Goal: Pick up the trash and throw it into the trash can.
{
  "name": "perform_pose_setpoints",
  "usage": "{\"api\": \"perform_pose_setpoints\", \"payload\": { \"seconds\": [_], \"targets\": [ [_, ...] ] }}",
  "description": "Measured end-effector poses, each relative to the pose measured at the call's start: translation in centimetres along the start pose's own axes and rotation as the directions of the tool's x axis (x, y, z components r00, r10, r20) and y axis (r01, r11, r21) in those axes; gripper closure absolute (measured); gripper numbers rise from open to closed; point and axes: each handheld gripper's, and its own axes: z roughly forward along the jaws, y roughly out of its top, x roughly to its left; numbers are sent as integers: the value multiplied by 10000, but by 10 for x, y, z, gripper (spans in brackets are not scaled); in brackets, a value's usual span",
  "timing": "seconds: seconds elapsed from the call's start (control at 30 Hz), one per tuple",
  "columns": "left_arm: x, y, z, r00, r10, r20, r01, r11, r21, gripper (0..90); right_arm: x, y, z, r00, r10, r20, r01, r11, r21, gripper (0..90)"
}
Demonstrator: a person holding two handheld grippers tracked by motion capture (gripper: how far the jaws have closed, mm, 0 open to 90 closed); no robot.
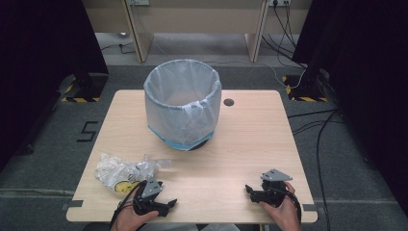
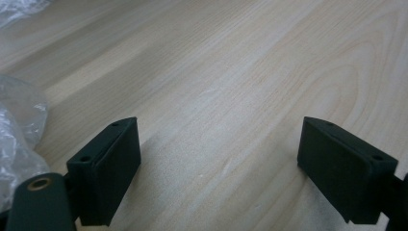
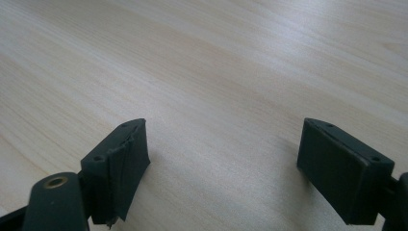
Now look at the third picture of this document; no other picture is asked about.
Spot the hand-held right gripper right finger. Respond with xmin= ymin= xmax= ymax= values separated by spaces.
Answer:
xmin=296 ymin=117 xmax=395 ymax=226

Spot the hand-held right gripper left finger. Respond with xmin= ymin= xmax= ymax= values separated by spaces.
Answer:
xmin=80 ymin=117 xmax=151 ymax=229

